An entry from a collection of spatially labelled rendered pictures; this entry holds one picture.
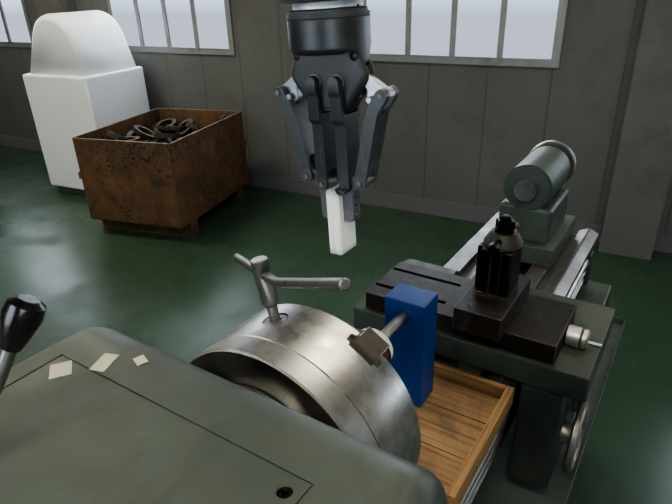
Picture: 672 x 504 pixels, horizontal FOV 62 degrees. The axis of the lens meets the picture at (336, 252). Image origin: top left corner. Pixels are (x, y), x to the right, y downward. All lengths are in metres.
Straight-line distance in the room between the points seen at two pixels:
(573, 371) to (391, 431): 0.58
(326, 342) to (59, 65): 4.54
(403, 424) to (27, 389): 0.42
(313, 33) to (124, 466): 0.40
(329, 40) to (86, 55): 4.49
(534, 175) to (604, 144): 2.29
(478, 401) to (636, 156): 2.78
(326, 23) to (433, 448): 0.76
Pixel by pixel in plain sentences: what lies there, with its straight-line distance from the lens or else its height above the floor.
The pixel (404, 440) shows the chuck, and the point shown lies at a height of 1.12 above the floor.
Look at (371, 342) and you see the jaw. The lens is 0.75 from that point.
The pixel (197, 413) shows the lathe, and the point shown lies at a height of 1.26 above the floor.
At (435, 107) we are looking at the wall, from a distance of 4.10.
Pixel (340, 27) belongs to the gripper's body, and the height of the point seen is 1.59.
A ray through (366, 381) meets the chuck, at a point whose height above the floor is 1.20.
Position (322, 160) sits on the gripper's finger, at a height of 1.47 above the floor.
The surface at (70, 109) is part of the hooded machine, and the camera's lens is 5.06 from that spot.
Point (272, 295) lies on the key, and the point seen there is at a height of 1.27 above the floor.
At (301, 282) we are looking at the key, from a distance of 0.57.
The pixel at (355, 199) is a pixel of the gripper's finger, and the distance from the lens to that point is 0.56.
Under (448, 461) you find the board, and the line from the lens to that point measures 1.03.
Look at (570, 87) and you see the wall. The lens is 3.88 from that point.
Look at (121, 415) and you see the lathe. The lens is 0.60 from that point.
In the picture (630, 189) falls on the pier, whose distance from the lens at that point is 3.82.
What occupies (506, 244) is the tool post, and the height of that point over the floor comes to 1.14.
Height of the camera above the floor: 1.63
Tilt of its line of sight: 26 degrees down
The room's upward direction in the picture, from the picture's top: 2 degrees counter-clockwise
